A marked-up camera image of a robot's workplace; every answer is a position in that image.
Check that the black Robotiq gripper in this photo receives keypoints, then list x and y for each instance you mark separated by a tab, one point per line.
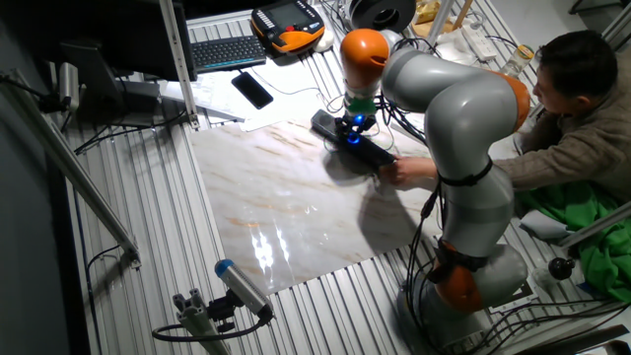
361	123

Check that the black speaker bar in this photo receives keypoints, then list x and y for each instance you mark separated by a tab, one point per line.
374	155

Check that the brown sleeved left forearm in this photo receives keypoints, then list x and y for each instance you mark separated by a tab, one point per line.
567	158

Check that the black round ball knob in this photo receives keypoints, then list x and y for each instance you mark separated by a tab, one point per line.
561	268

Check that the person left hand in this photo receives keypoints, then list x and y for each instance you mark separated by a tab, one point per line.
414	171

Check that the marble pattern table sheet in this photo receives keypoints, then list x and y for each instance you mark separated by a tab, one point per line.
296	212

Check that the white computer mouse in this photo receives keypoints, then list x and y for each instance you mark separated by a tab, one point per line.
324	42

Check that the black smartphone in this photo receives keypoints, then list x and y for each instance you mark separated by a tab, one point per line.
252	90

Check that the black filament spool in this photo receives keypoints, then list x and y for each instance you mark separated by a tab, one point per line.
382	15

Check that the orange black teach pendant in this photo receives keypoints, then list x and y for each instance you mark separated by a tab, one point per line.
288	24

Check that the white printed paper sheets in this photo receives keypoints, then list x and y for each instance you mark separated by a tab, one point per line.
222	96

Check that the wooden board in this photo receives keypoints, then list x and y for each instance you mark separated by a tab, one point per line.
428	17

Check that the black keyboard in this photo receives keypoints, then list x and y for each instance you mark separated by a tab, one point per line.
228	53

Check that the white power strip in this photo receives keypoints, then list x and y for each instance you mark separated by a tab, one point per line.
478	43

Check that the glass jar yellow lid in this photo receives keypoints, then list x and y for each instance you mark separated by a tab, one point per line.
518	60

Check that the white folded sheet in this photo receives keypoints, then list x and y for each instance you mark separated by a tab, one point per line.
544	225

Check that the person head dark hair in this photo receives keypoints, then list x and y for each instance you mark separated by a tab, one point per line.
577	69

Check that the green cloth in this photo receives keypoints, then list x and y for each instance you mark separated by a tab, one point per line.
591	236

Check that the black computer monitor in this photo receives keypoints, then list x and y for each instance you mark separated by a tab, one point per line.
98	34

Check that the diagonal aluminium profile bar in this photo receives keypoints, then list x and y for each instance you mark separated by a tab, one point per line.
74	167

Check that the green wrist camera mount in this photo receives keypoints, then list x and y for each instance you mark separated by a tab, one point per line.
361	105

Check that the upright aluminium profile post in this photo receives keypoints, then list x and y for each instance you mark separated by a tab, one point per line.
178	64

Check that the grey depth camera blue end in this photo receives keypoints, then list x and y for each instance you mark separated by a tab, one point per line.
244	288

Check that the slanted aluminium frame beam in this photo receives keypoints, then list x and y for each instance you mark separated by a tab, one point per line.
596	224

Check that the small grey side camera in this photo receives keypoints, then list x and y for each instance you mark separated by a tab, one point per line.
69	85

